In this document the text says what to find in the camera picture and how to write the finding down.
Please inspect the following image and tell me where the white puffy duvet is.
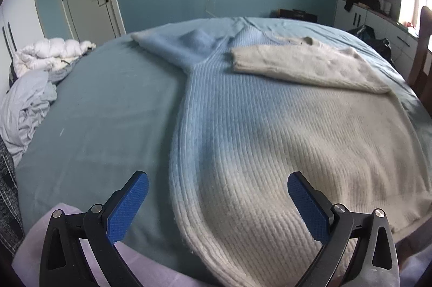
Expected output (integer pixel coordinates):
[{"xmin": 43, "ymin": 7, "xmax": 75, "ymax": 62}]
[{"xmin": 13, "ymin": 39, "xmax": 97, "ymax": 78}]

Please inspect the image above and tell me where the black bedside box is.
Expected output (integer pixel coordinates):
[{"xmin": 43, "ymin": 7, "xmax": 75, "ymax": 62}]
[{"xmin": 277, "ymin": 8, "xmax": 318, "ymax": 23}]

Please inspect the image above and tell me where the bed with teal sheet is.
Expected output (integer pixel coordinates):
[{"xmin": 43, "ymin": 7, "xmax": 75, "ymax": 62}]
[{"xmin": 15, "ymin": 16, "xmax": 422, "ymax": 284}]

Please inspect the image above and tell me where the grey-blue crumpled quilt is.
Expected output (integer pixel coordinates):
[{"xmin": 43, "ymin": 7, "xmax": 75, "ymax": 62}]
[{"xmin": 0, "ymin": 69, "xmax": 73, "ymax": 169}]

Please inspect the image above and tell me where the pink garment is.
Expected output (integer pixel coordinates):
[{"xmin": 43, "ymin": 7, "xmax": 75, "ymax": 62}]
[{"xmin": 12, "ymin": 203, "xmax": 220, "ymax": 287}]

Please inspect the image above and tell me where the black bag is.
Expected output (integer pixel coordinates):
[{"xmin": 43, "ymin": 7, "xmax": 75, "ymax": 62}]
[{"xmin": 347, "ymin": 25, "xmax": 392, "ymax": 60}]

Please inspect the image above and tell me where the white wardrobe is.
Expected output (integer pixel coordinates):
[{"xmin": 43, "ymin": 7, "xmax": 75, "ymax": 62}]
[{"xmin": 0, "ymin": 0, "xmax": 44, "ymax": 92}]

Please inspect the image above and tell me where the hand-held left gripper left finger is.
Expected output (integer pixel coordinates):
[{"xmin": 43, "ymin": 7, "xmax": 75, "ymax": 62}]
[{"xmin": 39, "ymin": 171, "xmax": 150, "ymax": 287}]

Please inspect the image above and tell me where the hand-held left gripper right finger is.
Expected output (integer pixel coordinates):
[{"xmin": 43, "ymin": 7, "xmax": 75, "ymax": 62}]
[{"xmin": 287, "ymin": 171, "xmax": 400, "ymax": 287}]

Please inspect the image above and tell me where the black clothing on counter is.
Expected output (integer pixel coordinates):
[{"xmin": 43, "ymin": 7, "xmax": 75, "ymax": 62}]
[{"xmin": 343, "ymin": 0, "xmax": 381, "ymax": 12}]

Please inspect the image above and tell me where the wooden chair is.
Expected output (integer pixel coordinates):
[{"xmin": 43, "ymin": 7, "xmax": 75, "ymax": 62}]
[{"xmin": 407, "ymin": 5, "xmax": 432, "ymax": 99}]

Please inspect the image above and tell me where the dark plaid cloth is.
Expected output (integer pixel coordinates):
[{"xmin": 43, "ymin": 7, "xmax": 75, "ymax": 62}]
[{"xmin": 0, "ymin": 135, "xmax": 24, "ymax": 257}]

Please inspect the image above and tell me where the white lower cabinet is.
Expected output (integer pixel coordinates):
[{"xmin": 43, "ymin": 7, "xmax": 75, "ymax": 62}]
[{"xmin": 334, "ymin": 0, "xmax": 421, "ymax": 72}]

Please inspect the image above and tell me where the blue and white knit sweater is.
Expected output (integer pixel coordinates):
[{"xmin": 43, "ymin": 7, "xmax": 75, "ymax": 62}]
[{"xmin": 131, "ymin": 16, "xmax": 432, "ymax": 287}]

